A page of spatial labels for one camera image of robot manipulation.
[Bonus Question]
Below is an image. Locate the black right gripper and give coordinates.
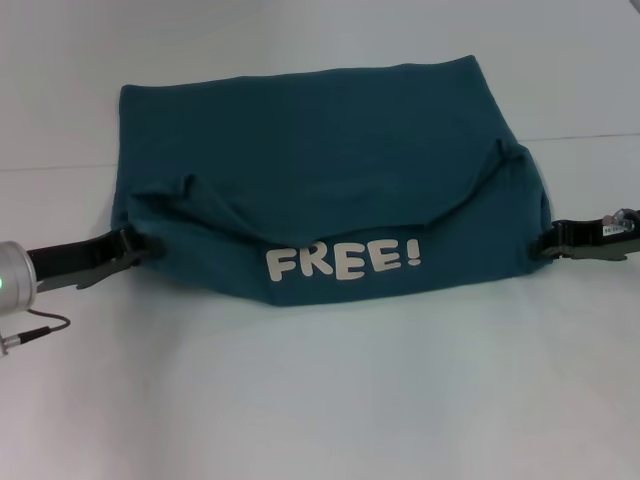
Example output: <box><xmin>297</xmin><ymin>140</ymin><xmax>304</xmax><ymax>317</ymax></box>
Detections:
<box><xmin>529</xmin><ymin>206</ymin><xmax>640</xmax><ymax>262</ymax></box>

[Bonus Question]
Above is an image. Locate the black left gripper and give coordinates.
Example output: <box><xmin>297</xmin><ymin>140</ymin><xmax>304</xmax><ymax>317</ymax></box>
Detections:
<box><xmin>24</xmin><ymin>226</ymin><xmax>167</xmax><ymax>295</ymax></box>

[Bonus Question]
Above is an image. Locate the teal blue t-shirt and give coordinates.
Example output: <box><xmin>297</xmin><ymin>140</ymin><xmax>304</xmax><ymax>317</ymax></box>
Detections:
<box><xmin>109</xmin><ymin>53</ymin><xmax>554</xmax><ymax>307</ymax></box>

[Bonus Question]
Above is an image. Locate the right gripper cable with plug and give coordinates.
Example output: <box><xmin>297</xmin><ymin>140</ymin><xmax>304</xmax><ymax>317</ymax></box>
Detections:
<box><xmin>601</xmin><ymin>206</ymin><xmax>636</xmax><ymax>229</ymax></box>

